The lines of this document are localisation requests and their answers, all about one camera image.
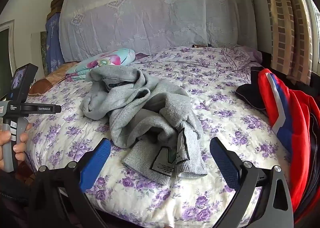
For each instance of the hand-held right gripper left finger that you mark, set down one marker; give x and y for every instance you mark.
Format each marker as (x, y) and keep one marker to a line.
(96, 165)

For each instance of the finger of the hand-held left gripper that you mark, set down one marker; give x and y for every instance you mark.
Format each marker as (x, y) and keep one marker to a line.
(42, 109)

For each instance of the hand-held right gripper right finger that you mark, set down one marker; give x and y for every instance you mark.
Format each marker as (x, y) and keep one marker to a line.
(223, 165)

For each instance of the grey pants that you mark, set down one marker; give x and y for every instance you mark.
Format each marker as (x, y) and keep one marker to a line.
(140, 110)

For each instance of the person's left hand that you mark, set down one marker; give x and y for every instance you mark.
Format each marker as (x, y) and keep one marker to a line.
(22, 140)

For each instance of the brown pillow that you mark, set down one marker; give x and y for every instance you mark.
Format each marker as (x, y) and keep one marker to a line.
(47, 81)

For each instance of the door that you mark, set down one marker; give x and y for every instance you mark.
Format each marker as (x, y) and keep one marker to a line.
(5, 62)

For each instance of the green patterned board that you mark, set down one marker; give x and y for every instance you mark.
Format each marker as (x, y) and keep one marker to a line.
(43, 50)

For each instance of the blue patterned quilt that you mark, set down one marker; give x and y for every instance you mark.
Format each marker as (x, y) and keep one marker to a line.
(53, 42)

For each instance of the purple floral bed sheet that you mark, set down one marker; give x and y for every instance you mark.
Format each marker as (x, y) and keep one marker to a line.
(220, 107)

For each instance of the dark cloth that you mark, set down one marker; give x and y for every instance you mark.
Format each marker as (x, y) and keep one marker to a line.
(251, 92)

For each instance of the teal pink floral pillow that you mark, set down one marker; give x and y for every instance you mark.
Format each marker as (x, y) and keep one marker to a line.
(105, 61)

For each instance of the red blue jacket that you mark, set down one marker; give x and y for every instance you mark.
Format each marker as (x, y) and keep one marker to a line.
(297, 122)

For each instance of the purple floral pillow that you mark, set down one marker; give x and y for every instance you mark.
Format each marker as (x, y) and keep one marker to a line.
(240, 56)

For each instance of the white lace cover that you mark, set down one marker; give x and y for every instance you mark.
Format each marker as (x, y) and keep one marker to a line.
(150, 12)

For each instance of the brown checked curtain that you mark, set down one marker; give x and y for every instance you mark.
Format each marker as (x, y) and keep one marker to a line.
(285, 25)

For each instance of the window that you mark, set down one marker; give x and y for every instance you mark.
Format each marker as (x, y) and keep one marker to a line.
(317, 35)

